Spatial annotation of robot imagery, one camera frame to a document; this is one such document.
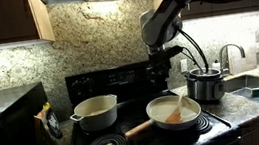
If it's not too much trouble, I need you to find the white wall outlet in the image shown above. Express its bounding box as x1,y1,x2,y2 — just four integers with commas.
179,58,190,74

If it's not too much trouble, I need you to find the white cutting board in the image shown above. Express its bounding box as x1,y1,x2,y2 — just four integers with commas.
225,34,259,75

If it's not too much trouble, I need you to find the cream pot with handles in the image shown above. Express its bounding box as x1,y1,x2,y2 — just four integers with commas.
66,92,122,135

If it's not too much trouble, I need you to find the black electric stove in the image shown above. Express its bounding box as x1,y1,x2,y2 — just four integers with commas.
53,48,243,145

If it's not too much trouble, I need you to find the wooden spatula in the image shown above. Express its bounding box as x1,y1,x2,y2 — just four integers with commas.
161,92,189,126

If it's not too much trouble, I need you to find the cream frying pan wooden handle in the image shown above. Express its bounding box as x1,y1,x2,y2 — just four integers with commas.
119,91,205,142

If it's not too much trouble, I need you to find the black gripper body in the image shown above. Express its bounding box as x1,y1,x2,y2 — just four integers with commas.
147,48,174,78

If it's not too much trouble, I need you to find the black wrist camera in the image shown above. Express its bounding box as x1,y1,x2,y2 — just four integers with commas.
155,43,186,62

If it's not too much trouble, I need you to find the chrome faucet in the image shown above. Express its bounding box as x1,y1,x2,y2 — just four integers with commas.
217,41,248,76

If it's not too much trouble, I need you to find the stainless steel pressure cooker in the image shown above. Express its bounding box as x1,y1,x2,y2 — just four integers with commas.
183,64,229,105

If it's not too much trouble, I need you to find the small soap bottle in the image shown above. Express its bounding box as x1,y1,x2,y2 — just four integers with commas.
210,57,223,73

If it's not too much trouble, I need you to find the dark snack bag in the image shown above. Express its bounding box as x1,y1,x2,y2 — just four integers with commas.
31,100,65,145

